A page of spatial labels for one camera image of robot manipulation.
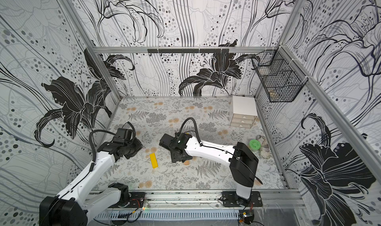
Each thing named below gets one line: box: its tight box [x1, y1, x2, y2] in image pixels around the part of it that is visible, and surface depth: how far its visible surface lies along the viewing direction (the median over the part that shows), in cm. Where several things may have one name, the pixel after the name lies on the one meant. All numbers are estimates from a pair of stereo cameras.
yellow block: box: [149, 152, 159, 170], surface depth 88 cm
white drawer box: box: [229, 95, 258, 129], surface depth 96 cm
